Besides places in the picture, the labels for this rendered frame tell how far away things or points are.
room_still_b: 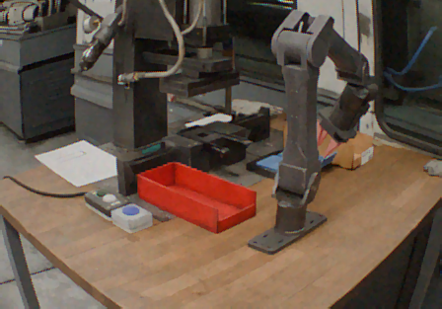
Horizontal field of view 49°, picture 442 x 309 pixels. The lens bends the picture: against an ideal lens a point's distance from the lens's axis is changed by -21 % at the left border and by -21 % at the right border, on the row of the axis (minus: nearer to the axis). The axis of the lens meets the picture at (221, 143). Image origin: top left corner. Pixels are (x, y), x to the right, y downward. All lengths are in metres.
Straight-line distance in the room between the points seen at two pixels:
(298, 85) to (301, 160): 0.14
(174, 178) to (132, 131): 0.28
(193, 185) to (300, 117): 0.38
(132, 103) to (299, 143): 0.64
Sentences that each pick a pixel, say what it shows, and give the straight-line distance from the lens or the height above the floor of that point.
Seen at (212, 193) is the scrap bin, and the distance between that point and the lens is 1.36.
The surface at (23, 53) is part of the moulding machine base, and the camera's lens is 4.44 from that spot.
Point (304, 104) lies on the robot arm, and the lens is 1.10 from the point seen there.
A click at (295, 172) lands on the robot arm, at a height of 1.04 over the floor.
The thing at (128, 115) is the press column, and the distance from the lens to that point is 1.66.
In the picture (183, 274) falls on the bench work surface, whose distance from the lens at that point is 1.07.
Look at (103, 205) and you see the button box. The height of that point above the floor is 0.93.
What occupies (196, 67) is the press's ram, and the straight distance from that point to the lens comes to 1.45.
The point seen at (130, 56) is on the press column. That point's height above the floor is 1.17.
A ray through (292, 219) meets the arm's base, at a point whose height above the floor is 0.95.
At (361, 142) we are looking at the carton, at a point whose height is 0.94.
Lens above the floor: 1.47
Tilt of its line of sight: 19 degrees down
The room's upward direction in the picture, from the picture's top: straight up
